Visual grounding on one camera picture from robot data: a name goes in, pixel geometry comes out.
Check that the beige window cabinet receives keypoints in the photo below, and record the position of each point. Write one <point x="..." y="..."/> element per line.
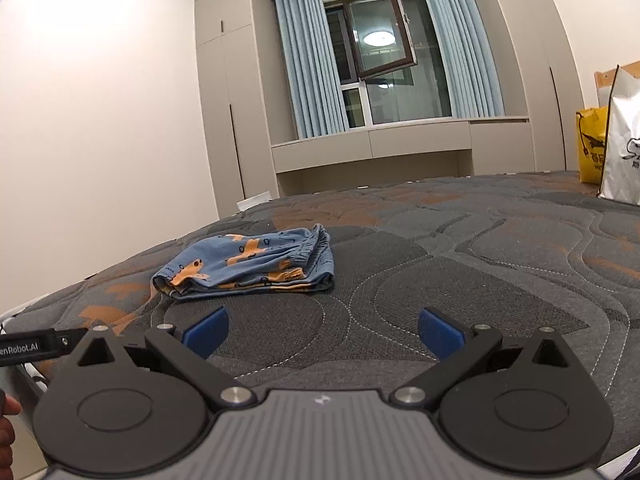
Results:
<point x="390" y="147"/>

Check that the light blue curtain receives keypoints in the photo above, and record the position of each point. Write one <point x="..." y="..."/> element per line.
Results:
<point x="310" y="65"/>
<point x="462" y="45"/>

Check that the person's left hand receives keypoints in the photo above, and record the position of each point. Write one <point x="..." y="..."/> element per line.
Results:
<point x="6" y="425"/>

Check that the yellow shopping bag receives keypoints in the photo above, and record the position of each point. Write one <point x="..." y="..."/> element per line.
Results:
<point x="592" y="145"/>

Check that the grey quilted mattress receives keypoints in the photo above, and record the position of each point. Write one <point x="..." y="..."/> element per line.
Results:
<point x="450" y="260"/>

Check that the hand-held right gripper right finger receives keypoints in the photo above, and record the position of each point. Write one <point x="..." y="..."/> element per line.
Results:
<point x="440" y="332"/>

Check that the window with open sash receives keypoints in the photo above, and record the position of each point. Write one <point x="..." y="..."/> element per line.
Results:
<point x="395" y="60"/>

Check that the white flat object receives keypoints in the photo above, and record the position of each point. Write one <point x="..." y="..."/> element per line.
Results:
<point x="252" y="201"/>

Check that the white shopping bag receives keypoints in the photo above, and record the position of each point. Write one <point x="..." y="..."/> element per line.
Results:
<point x="622" y="150"/>

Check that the blue pants with orange print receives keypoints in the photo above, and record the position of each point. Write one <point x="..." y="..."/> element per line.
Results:
<point x="250" y="265"/>

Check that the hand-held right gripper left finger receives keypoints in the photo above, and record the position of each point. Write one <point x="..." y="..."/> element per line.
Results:
<point x="207" y="332"/>

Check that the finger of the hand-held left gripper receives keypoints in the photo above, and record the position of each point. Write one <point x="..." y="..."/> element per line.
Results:
<point x="67" y="341"/>

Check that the beige wardrobe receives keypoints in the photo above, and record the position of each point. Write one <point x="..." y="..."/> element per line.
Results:
<point x="530" y="70"/>
<point x="230" y="100"/>

